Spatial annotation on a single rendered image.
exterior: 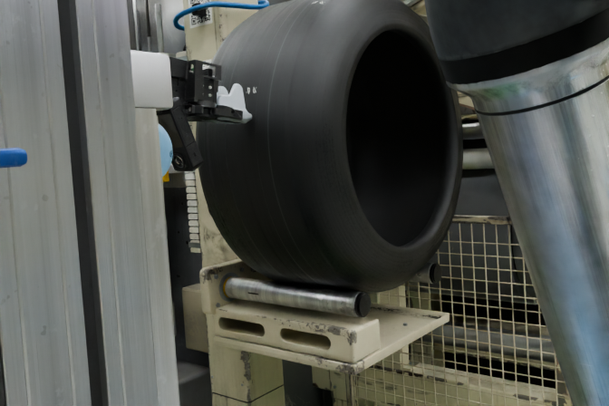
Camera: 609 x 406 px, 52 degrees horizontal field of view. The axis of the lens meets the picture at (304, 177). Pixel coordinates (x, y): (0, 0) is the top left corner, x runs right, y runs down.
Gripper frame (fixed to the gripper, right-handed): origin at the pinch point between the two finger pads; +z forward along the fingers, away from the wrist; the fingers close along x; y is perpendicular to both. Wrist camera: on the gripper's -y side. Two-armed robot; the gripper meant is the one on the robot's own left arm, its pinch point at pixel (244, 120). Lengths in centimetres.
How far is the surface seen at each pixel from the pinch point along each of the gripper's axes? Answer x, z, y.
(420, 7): 0, 59, 34
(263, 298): 12.7, 18.9, -32.4
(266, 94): -3.3, 1.7, 4.3
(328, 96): -12.2, 6.7, 3.8
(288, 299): 5.9, 18.7, -31.9
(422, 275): -8, 46, -28
